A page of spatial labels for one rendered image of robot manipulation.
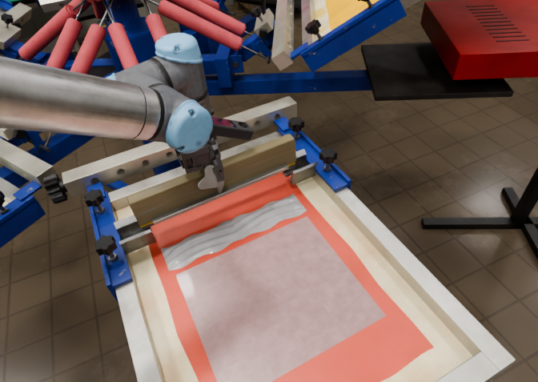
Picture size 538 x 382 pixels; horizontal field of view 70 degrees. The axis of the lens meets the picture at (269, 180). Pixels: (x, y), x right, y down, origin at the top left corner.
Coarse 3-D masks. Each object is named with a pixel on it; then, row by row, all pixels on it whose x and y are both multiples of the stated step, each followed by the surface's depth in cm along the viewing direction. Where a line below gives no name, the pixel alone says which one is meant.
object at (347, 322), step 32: (256, 192) 103; (288, 192) 102; (288, 224) 94; (320, 224) 94; (256, 256) 88; (288, 256) 88; (320, 256) 87; (352, 256) 86; (288, 288) 82; (320, 288) 81; (352, 288) 81; (320, 320) 76; (352, 320) 76; (384, 320) 75; (320, 352) 72; (352, 352) 71; (384, 352) 71; (416, 352) 71
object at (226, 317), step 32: (160, 224) 97; (192, 224) 97; (160, 256) 90; (224, 256) 89; (192, 288) 83; (224, 288) 83; (256, 288) 82; (192, 320) 78; (224, 320) 78; (256, 320) 77; (288, 320) 77; (192, 352) 73; (224, 352) 73; (256, 352) 72; (288, 352) 72
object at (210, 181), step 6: (204, 168) 84; (210, 168) 84; (210, 174) 85; (204, 180) 85; (210, 180) 86; (216, 180) 86; (198, 186) 86; (204, 186) 86; (210, 186) 87; (216, 186) 88; (222, 186) 88
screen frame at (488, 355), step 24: (120, 192) 102; (336, 192) 96; (360, 216) 90; (384, 240) 85; (408, 264) 80; (120, 288) 81; (432, 288) 76; (144, 312) 80; (456, 312) 72; (144, 336) 73; (456, 336) 72; (480, 336) 68; (144, 360) 69; (480, 360) 65; (504, 360) 65
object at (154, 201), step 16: (272, 144) 92; (288, 144) 93; (224, 160) 89; (240, 160) 89; (256, 160) 91; (272, 160) 94; (288, 160) 96; (192, 176) 86; (224, 176) 90; (240, 176) 92; (144, 192) 84; (160, 192) 84; (176, 192) 86; (192, 192) 88; (208, 192) 90; (144, 208) 84; (160, 208) 87; (144, 224) 87
